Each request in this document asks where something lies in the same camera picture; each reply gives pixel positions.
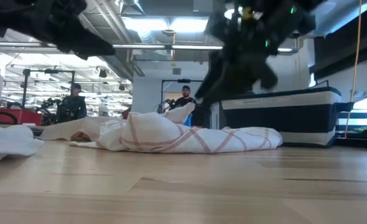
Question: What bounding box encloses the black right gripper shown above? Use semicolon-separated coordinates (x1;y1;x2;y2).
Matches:
195;46;280;106

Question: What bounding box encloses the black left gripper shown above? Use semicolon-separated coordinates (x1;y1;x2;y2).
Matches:
30;17;116;61

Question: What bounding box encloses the plain pink towel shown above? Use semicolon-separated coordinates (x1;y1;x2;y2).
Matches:
39;116;129;142

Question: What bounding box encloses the red-checked white towel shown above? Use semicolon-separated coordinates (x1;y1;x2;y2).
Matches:
70;102;284;155

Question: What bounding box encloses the beige-checked white towel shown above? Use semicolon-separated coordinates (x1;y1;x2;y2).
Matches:
0;123;44;165

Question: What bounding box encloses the person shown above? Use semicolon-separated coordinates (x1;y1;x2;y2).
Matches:
57;83;88;123
170;85;200;126

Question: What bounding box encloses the long ceiling light bar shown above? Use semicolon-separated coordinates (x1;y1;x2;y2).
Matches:
0;41;296;53

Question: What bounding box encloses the navy fabric basket white band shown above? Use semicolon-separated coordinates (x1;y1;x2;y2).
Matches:
220;86;343;148

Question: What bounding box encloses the navy white striped container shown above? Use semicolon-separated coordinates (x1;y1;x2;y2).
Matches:
335;108;367;133

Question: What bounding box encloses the black rectangular frame rig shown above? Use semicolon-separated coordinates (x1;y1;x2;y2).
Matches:
160;78;205;114

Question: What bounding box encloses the black tall camera rig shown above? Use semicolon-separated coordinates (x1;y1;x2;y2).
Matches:
21;68;77;110

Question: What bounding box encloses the red cart black handle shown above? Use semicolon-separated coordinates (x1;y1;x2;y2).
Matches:
0;107;43;126

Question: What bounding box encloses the yellow cable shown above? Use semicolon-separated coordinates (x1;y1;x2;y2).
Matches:
344;0;363;138

